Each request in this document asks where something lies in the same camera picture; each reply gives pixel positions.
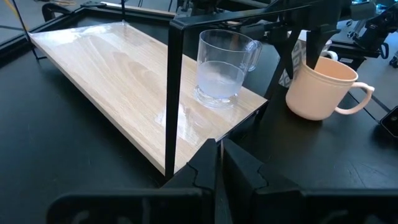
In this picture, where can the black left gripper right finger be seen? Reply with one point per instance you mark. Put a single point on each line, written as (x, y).
(248, 183)

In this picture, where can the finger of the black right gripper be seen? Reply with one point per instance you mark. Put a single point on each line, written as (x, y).
(315, 43)
(286, 46)

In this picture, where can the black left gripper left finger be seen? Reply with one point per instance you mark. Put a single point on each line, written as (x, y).
(199, 180)

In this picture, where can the white mug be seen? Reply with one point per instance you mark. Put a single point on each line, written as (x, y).
(301, 53)

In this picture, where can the peach plastic mug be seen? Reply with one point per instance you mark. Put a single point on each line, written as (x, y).
(314, 96)

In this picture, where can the clear plastic cup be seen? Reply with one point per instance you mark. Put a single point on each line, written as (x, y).
(220, 77)

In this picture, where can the small black camera box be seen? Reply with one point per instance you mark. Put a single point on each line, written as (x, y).
(390, 121)

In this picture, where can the wooden shelf with black frame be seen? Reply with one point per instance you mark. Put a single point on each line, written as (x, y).
(118, 81)

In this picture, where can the black table frame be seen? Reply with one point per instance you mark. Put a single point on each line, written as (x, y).
(66, 17)

